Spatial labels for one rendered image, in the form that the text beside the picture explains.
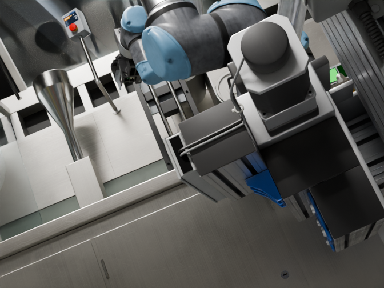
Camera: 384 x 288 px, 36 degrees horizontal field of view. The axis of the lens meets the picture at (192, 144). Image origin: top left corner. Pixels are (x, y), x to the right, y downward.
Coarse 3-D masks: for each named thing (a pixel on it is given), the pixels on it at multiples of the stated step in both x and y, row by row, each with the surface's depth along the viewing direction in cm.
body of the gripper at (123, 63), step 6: (120, 54) 160; (120, 60) 165; (126, 60) 159; (132, 60) 161; (120, 66) 164; (126, 66) 165; (132, 66) 159; (120, 72) 165; (126, 72) 164; (132, 72) 164; (120, 78) 167; (126, 78) 167; (132, 78) 168; (138, 78) 166
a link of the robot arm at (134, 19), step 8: (128, 8) 147; (136, 8) 147; (128, 16) 145; (136, 16) 146; (144, 16) 146; (128, 24) 145; (136, 24) 145; (144, 24) 145; (120, 32) 153; (128, 32) 147; (136, 32) 146; (120, 40) 154; (128, 40) 148; (128, 48) 150
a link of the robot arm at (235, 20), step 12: (228, 0) 120; (240, 0) 120; (252, 0) 121; (216, 12) 120; (228, 12) 119; (240, 12) 119; (252, 12) 119; (264, 12) 122; (228, 24) 117; (240, 24) 117; (252, 24) 118; (228, 36) 116; (228, 60) 119
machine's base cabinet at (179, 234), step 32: (192, 192) 165; (96, 224) 165; (128, 224) 164; (160, 224) 163; (192, 224) 162; (224, 224) 162; (256, 224) 161; (288, 224) 160; (32, 256) 164; (64, 256) 163; (96, 256) 163; (128, 256) 162; (160, 256) 161; (192, 256) 160; (224, 256) 159; (256, 256) 158; (288, 256) 157; (320, 256) 157; (352, 256) 156
